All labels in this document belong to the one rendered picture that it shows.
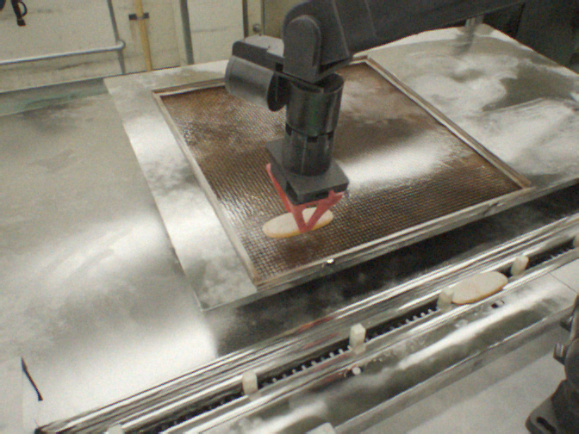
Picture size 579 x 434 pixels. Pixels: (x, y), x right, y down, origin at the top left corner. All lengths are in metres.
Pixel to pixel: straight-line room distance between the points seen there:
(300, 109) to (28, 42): 3.69
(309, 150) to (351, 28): 0.14
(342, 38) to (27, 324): 0.54
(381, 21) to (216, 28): 3.60
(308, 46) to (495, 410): 0.44
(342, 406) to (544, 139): 0.70
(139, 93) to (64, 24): 3.13
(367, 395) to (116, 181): 0.66
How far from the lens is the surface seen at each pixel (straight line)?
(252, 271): 0.58
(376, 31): 0.41
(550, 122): 1.08
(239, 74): 0.51
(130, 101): 0.93
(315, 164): 0.51
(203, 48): 3.98
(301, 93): 0.46
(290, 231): 0.58
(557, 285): 0.71
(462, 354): 0.57
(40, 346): 0.68
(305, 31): 0.42
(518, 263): 0.72
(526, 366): 0.65
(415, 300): 0.63
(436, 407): 0.57
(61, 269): 0.78
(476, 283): 0.67
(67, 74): 4.15
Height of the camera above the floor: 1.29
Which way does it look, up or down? 36 degrees down
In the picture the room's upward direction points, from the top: straight up
